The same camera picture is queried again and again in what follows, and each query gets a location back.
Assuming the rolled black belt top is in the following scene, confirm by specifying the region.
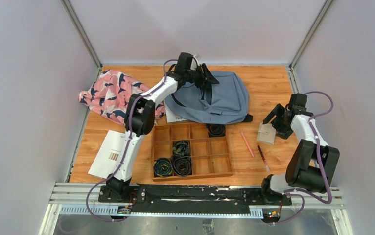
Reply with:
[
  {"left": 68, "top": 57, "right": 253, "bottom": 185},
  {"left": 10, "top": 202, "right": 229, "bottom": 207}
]
[{"left": 206, "top": 124, "right": 226, "bottom": 138}]

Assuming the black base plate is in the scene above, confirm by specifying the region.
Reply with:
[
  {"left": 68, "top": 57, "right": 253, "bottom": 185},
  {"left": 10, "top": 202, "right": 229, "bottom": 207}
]
[{"left": 98, "top": 185, "right": 292, "bottom": 215}]

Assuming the rolled green belt middle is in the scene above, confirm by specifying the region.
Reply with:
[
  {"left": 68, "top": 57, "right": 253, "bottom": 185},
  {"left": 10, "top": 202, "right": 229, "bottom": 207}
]
[{"left": 172, "top": 140, "right": 191, "bottom": 157}]

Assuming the aluminium rail frame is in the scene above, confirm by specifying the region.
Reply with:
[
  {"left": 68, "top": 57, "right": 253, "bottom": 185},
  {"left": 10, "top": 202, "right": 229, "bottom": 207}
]
[{"left": 39, "top": 183, "right": 354, "bottom": 235}]

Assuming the pink pen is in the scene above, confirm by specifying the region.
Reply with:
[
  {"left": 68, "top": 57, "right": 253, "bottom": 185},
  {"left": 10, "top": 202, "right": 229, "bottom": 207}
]
[{"left": 240, "top": 131, "right": 255, "bottom": 158}]

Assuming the white paper booklet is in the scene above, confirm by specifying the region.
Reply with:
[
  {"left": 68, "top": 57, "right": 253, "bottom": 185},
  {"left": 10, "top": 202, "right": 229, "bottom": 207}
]
[{"left": 88, "top": 130, "right": 125, "bottom": 179}]

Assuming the white furniture book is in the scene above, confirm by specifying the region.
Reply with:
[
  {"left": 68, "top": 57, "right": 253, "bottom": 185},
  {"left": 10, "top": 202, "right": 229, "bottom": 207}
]
[{"left": 164, "top": 103, "right": 189, "bottom": 123}]

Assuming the wooden compartment tray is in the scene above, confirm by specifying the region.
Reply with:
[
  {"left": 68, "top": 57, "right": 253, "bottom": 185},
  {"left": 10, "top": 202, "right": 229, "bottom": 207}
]
[{"left": 151, "top": 122, "right": 234, "bottom": 182}]

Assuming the rolled dark belt bottom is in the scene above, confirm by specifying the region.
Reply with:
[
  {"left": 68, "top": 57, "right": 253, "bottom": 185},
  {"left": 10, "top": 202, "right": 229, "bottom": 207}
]
[{"left": 170, "top": 155, "right": 193, "bottom": 177}]

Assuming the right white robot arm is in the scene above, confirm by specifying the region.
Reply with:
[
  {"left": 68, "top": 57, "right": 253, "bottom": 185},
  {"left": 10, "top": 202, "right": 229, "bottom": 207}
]
[{"left": 257, "top": 93, "right": 340, "bottom": 205}]

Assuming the dark red pen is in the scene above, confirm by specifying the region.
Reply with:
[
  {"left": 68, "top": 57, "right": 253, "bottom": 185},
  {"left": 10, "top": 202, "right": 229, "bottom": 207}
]
[{"left": 257, "top": 144, "right": 270, "bottom": 172}]

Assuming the rolled green belt bottom-left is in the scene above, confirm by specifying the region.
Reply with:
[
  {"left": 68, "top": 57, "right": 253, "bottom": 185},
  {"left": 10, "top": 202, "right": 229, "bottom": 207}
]
[{"left": 153, "top": 158, "right": 173, "bottom": 177}]

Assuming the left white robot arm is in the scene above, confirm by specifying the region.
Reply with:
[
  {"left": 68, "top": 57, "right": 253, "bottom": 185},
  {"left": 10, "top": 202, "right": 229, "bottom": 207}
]
[{"left": 105, "top": 52, "right": 219, "bottom": 202}]

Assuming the blue grey backpack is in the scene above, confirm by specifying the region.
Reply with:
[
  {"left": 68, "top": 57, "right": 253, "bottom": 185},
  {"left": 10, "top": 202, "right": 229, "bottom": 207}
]
[{"left": 164, "top": 71, "right": 253, "bottom": 125}]

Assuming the pink patterned cloth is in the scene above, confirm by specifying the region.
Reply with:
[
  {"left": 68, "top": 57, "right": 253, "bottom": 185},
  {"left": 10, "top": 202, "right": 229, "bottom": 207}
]
[{"left": 79, "top": 70, "right": 150, "bottom": 126}]

